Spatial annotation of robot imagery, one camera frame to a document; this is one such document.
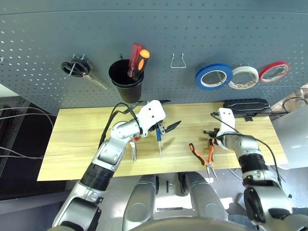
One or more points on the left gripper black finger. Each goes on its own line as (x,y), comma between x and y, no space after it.
(164,101)
(174,125)

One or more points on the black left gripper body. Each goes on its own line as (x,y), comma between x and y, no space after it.
(161,125)

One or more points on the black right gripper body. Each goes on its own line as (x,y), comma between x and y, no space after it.
(214,134)

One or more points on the orange black needle-nose pliers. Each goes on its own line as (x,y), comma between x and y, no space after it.
(197,155)

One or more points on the blue tape roll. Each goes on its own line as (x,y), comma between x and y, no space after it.
(211,88)

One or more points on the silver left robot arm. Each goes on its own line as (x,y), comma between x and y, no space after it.
(106,154)

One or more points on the grey metal pegboard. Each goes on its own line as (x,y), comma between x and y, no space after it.
(168,31)

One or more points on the black plastic cup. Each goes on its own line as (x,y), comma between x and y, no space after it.
(130,93)

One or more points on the black plastic tool case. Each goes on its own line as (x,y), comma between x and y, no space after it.
(247,107)

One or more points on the white tape roll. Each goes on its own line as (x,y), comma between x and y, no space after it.
(240,86)

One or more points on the silver right robot leg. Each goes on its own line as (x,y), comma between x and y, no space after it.
(204,197)

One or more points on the silver robot leg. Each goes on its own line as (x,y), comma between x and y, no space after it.
(204,197)
(139,204)

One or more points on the large white machine housing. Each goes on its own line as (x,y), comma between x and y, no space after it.
(293,134)

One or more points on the silver left robot leg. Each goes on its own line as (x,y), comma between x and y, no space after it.
(139,204)

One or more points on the person in blue jeans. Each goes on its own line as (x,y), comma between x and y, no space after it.
(238,221)

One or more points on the red tape roll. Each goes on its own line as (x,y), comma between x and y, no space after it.
(274,64)

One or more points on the grey robot torso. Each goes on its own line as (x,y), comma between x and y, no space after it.
(187,225)

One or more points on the silver double peg hook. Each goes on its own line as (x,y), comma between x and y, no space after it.
(72,69)

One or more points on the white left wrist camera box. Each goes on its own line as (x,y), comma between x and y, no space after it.
(151,113)

